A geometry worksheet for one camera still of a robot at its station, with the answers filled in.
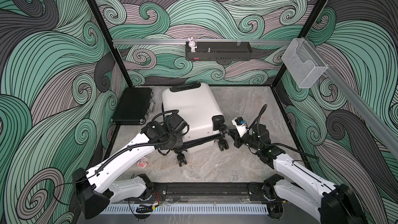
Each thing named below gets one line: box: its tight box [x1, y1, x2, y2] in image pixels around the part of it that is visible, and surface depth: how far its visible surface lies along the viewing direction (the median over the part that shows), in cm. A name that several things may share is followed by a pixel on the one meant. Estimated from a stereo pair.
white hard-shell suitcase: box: [162, 81, 229, 167], surface depth 84 cm
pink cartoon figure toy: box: [136, 156, 149, 169], surface depth 81 cm
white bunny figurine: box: [187, 36, 198, 53], surface depth 90 cm
